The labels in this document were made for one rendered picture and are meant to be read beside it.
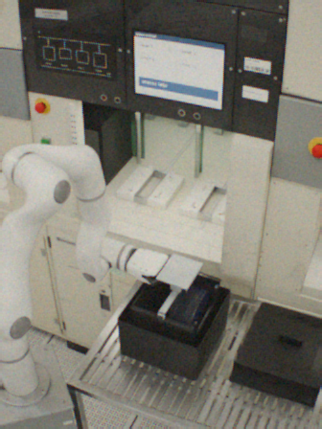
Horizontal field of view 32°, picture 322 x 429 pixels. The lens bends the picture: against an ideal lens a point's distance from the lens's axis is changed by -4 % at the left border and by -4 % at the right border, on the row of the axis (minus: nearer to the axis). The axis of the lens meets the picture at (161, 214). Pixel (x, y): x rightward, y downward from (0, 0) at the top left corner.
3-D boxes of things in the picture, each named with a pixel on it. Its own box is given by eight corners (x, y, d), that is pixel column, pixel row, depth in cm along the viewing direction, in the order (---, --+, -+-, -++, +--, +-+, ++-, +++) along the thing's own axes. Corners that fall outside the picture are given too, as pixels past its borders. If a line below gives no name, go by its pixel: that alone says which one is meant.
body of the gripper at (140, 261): (137, 258, 184) (170, 268, 180) (122, 278, 177) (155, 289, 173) (136, 239, 179) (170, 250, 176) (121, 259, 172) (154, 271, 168)
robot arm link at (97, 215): (82, 220, 153) (103, 290, 175) (111, 181, 163) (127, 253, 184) (55, 212, 157) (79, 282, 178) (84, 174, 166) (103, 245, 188)
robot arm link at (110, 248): (113, 259, 173) (127, 238, 178) (76, 247, 177) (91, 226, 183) (117, 277, 179) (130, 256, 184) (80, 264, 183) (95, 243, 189)
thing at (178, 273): (162, 304, 203) (164, 236, 183) (216, 322, 196) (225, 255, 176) (130, 351, 185) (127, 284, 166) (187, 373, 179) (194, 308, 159)
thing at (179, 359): (154, 299, 206) (154, 264, 195) (227, 324, 197) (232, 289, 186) (118, 353, 186) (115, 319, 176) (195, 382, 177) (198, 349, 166)
